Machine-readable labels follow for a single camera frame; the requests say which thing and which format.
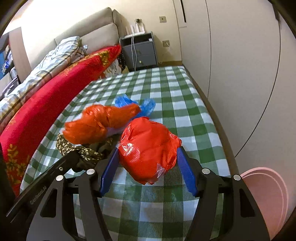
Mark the green checkered tablecloth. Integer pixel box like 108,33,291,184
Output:
20,66,230,240

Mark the pink plastic bin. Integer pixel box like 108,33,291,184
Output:
240,167,288,238

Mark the white knitted cloth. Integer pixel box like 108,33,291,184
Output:
74,104,126,138

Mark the lower wall socket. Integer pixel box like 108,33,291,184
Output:
163,40,170,47

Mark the shelf with storage boxes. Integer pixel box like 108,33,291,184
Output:
0,33,21,100

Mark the plaid blue quilt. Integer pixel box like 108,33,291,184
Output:
1,36,88,132

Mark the beige padded headboard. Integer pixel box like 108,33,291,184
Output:
54,6,127,55

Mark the grey nightstand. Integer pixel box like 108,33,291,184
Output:
119,32,158,72

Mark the red plastic bag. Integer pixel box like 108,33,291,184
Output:
118,117,182,185

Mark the orange plastic bag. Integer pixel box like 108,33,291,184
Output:
63,103,140,145

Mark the white charging cable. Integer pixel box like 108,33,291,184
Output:
130,34,138,70

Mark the upper wall switch plate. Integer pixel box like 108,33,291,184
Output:
159,16,167,23

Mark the white wifi router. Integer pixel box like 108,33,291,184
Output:
125,23,146,38

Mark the beige wardrobe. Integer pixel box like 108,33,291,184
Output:
172,0,296,181

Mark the dark floral fabric scrap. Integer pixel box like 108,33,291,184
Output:
56,133,119,172

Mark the blue plastic bag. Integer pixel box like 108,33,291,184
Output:
114,94,156,118

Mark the red floral blanket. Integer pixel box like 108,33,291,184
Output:
1,45,121,196

